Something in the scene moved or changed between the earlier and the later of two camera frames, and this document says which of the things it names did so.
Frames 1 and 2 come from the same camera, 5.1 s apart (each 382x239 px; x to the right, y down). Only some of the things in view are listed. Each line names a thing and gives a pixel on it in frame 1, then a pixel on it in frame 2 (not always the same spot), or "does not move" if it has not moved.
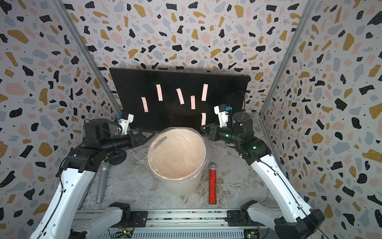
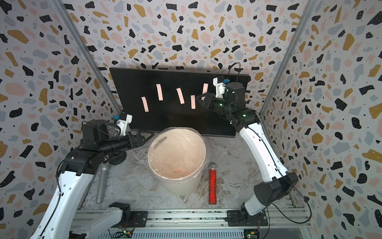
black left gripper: [140, 139] does not move
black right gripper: [216, 132] -> [211, 100]
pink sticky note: [193, 102] does not move
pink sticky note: [180, 96] does not move
